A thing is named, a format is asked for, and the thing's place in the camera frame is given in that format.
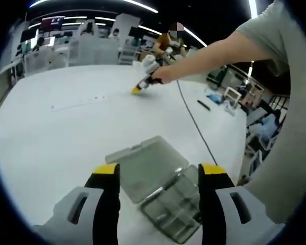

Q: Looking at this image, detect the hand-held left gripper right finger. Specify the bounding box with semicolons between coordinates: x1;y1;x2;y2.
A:
198;162;287;245

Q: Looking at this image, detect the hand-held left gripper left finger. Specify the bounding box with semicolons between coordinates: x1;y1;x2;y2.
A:
32;163;121;245

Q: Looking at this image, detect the clear plastic compartment box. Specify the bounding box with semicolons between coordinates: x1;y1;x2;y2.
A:
104;136;204;244

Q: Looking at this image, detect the white desk partition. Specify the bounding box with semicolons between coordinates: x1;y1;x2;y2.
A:
68;38;118;67

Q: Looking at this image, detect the black pen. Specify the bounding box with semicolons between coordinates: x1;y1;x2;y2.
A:
196;99;212;111

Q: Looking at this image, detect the white gaming chair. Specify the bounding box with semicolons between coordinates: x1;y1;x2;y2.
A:
77;19;100;44

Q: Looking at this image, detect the blue crumpled item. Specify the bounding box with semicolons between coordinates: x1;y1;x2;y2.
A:
206;93;224;105

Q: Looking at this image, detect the white office chair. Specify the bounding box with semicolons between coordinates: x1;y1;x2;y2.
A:
246;132;278;164

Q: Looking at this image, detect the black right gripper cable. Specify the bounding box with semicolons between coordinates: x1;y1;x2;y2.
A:
175;79;219;166

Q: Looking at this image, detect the white frame stand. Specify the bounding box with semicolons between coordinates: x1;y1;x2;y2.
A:
223;86;243;109

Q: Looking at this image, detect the red wall screen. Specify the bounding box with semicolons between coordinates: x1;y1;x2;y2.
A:
40;16;66;31

